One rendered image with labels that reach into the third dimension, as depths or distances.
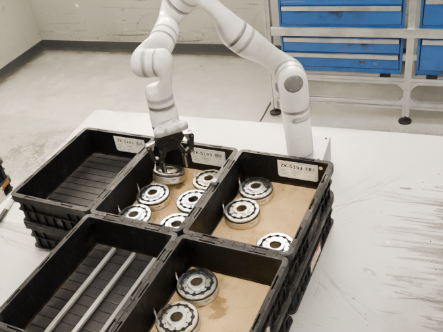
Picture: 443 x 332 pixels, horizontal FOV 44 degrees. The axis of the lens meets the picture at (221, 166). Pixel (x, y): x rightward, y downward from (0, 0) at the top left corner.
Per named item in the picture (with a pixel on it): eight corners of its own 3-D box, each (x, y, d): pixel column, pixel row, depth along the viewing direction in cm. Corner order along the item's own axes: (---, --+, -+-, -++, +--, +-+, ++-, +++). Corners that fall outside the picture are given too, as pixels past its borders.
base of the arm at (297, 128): (289, 141, 194) (283, 100, 184) (314, 141, 191) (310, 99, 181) (285, 157, 187) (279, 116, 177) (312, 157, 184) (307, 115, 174)
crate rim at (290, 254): (240, 154, 171) (240, 148, 170) (335, 168, 159) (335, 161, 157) (181, 239, 143) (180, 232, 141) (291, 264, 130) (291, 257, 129)
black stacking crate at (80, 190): (94, 154, 201) (86, 128, 194) (163, 165, 189) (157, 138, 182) (22, 224, 173) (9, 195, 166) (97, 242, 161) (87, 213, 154)
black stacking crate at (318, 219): (244, 179, 176) (240, 150, 170) (334, 193, 164) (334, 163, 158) (188, 265, 148) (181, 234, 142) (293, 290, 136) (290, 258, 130)
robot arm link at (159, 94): (184, 97, 144) (153, 98, 146) (173, 43, 135) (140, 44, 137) (177, 111, 138) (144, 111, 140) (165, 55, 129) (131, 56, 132)
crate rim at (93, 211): (159, 142, 183) (157, 136, 182) (240, 154, 171) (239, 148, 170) (89, 219, 155) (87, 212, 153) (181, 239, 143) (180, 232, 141)
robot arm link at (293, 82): (307, 68, 165) (312, 115, 176) (301, 55, 173) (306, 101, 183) (277, 74, 166) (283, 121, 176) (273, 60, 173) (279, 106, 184)
